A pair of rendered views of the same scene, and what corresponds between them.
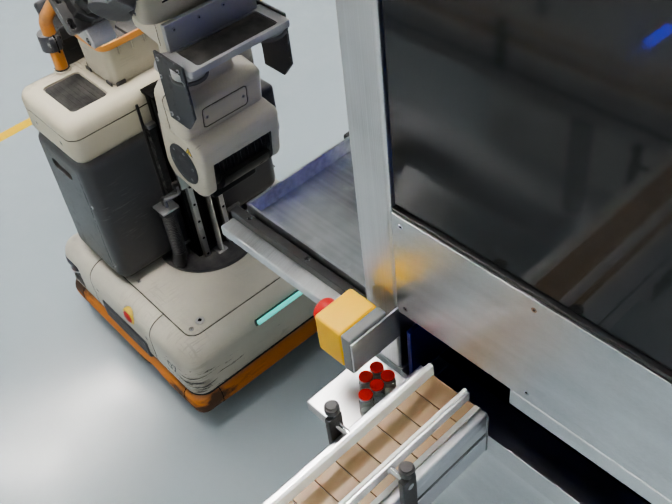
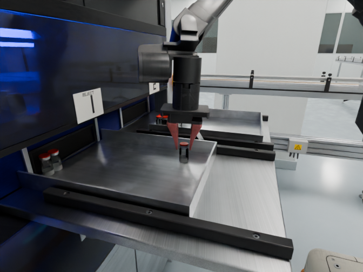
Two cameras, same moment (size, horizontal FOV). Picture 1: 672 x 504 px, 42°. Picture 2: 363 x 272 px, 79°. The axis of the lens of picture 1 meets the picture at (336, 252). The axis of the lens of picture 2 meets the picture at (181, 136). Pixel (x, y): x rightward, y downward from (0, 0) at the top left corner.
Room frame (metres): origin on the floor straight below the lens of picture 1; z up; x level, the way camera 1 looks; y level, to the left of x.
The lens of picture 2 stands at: (1.68, -0.56, 1.13)
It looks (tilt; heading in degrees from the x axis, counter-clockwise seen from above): 21 degrees down; 145
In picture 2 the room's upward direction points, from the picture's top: straight up
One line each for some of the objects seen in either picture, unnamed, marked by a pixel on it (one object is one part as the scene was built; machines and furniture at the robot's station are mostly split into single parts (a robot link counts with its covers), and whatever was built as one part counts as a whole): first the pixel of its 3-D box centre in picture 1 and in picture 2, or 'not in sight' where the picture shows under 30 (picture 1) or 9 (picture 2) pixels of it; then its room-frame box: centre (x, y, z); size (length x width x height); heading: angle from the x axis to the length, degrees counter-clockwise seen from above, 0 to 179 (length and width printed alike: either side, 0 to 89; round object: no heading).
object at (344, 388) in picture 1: (370, 404); not in sight; (0.76, -0.02, 0.87); 0.14 x 0.13 x 0.02; 38
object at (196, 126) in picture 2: not in sight; (185, 130); (1.30, -0.28, 0.96); 0.07 x 0.07 x 0.09; 52
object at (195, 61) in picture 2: not in sight; (184, 69); (1.30, -0.29, 1.09); 0.07 x 0.06 x 0.07; 67
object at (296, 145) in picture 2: not in sight; (297, 145); (0.96, 0.93, 0.50); 0.12 x 0.05 x 0.09; 38
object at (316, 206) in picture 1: (365, 215); (209, 122); (1.13, -0.06, 0.90); 0.34 x 0.26 x 0.04; 38
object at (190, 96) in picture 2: not in sight; (186, 99); (1.30, -0.28, 1.03); 0.10 x 0.07 x 0.07; 52
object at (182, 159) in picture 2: not in sight; (183, 153); (1.29, -0.28, 0.90); 0.02 x 0.02 x 0.04
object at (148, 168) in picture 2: not in sight; (131, 161); (1.25, -0.40, 0.90); 0.34 x 0.26 x 0.04; 38
